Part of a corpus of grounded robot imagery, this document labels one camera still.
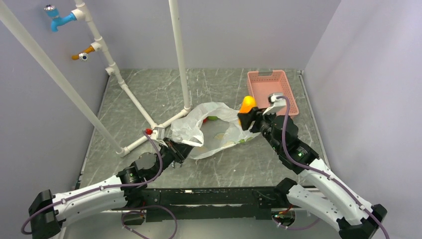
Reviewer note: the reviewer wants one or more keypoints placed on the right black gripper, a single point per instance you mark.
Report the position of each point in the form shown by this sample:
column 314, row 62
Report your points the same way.
column 254, row 114

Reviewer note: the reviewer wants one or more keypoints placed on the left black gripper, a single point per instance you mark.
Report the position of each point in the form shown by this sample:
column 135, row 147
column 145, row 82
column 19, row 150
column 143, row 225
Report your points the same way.
column 178, row 151

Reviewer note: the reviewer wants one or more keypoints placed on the orange fake fruit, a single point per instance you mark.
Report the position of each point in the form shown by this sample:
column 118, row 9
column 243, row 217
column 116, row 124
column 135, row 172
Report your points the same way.
column 247, row 104

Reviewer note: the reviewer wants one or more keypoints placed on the white plastic bag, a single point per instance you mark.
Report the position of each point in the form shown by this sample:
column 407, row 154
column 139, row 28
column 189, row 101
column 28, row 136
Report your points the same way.
column 213, row 136

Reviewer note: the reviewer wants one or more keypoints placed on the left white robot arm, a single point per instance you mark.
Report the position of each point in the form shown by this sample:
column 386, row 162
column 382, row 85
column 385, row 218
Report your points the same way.
column 49, row 212

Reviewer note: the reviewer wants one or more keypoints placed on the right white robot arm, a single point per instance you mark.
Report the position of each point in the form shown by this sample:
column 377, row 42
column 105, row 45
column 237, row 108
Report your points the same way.
column 349, row 214

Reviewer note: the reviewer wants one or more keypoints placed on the green fake fruit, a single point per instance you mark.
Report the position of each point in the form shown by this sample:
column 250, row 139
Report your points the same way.
column 212, row 117

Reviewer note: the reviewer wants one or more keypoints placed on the silver open-end wrench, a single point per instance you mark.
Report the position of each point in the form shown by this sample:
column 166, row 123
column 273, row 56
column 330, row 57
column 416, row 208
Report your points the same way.
column 176, row 165

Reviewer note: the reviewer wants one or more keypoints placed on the pink plastic basket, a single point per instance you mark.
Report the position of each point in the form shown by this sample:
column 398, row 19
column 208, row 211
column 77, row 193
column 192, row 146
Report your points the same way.
column 262, row 84

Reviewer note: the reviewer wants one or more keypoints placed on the orange plastic faucet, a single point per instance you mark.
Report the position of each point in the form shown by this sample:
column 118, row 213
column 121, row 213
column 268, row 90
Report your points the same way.
column 83, row 55

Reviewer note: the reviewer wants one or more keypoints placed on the blue plastic faucet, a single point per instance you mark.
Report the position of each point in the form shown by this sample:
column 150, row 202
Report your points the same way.
column 56, row 19

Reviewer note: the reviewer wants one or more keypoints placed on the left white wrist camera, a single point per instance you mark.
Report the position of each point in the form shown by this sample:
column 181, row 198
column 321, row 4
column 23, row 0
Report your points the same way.
column 156, row 134

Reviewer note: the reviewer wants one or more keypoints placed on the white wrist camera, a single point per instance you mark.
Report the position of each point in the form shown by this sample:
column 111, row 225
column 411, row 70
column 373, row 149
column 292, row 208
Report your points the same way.
column 156, row 134
column 277, row 105

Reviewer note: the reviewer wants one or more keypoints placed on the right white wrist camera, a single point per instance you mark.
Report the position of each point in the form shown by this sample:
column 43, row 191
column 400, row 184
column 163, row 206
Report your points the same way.
column 277, row 105

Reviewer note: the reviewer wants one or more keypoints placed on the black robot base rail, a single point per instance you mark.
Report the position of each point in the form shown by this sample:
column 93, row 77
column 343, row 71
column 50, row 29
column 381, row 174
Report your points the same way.
column 260, row 203

